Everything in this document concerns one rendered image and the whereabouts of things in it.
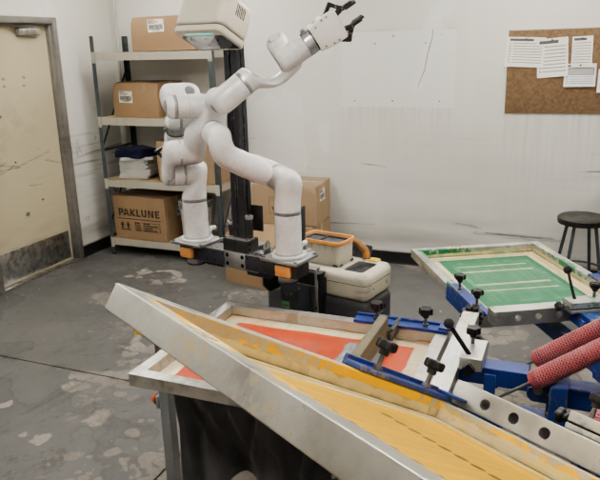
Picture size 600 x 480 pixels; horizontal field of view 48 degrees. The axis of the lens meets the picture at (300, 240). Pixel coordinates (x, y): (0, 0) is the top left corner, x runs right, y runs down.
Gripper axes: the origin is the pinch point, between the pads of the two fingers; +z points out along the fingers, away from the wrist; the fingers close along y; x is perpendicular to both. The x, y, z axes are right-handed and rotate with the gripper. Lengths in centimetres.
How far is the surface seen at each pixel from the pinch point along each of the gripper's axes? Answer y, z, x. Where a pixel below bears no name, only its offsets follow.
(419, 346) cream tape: 84, -41, 52
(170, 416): 75, -129, 23
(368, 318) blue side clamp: 75, -50, 37
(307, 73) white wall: 106, -8, -351
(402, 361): 78, -47, 61
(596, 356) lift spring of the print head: 75, -5, 100
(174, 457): 90, -138, 25
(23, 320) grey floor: 101, -279, -223
